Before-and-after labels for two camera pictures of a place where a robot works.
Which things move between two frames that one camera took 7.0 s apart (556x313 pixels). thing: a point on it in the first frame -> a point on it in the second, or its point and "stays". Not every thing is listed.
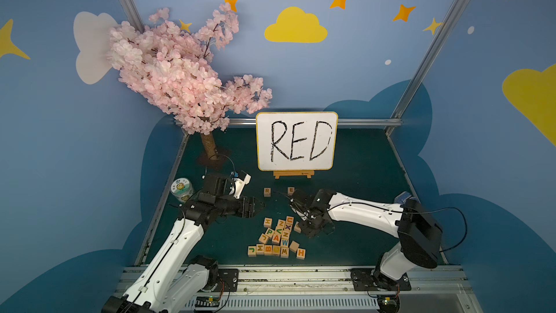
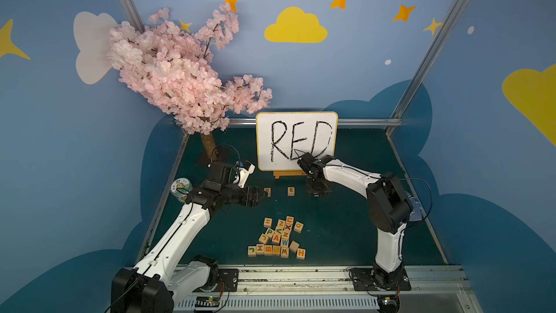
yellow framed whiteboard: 296,140 stays
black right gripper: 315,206 -> 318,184
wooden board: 308,173 stays
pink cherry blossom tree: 169,68 stays
